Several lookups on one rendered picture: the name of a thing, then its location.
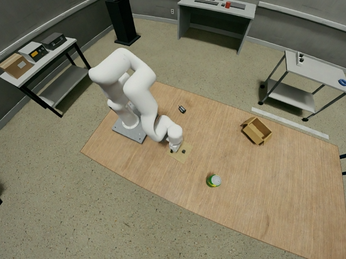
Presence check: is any green drink can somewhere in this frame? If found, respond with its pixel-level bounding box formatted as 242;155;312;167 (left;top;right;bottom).
206;175;221;187

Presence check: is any beige square mat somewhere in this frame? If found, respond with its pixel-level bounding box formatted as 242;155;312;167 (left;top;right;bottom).
166;141;193;164

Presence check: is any brown cardboard box with flaps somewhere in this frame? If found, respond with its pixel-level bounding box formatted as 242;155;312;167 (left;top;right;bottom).
243;117;273;146

